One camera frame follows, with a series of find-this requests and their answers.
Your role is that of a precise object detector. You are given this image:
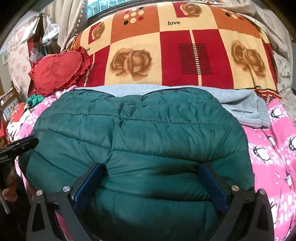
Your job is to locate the beige curtain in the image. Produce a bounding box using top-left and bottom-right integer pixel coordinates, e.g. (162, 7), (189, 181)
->
(206, 0), (293, 64)
(41, 0), (88, 51)

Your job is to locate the red orange rose blanket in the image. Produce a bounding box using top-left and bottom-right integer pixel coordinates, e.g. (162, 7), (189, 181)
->
(71, 2), (280, 101)

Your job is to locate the pink penguin quilt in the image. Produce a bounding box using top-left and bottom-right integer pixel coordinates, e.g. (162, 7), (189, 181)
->
(18, 100), (295, 240)

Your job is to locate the dark green quilted jacket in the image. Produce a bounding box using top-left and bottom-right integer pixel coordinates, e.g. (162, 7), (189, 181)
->
(18, 88), (254, 240)

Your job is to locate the grey sweatshirt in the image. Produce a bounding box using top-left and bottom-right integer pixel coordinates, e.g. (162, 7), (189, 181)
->
(79, 84), (270, 128)

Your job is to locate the green cloth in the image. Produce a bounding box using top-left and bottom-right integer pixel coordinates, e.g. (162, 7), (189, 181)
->
(23, 94), (45, 110)

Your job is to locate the red heart-shaped pillow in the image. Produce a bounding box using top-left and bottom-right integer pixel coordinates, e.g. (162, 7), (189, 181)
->
(28, 47), (91, 96)

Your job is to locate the floral white bedsheet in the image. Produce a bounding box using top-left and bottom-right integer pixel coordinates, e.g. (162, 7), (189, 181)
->
(273, 51), (295, 125)

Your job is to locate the person's left hand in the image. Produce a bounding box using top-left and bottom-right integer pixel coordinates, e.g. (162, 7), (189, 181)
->
(2, 169), (18, 202)

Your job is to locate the beige left curtain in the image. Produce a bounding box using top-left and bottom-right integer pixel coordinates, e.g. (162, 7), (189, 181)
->
(41, 0), (88, 51)

